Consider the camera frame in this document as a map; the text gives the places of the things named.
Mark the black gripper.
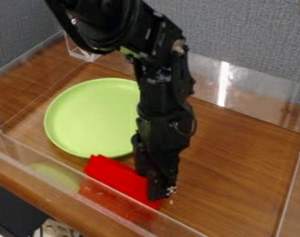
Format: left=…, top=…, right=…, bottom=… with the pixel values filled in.
left=131, top=106, right=197, bottom=202

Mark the red cross-shaped bar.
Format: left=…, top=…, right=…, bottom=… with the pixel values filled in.
left=83, top=155, right=162, bottom=209

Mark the green round plate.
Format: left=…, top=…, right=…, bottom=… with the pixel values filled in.
left=43, top=78, right=139, bottom=158

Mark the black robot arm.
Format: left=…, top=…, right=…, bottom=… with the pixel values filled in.
left=44, top=0, right=197, bottom=202

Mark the black cable loop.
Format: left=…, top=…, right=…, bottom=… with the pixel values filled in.
left=178, top=101, right=198, bottom=137

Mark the clear acrylic enclosure wall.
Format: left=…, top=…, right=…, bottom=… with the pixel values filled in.
left=0, top=34, right=300, bottom=237

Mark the clear acrylic corner bracket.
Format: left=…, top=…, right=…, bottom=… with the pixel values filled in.
left=63, top=33, right=99, bottom=63

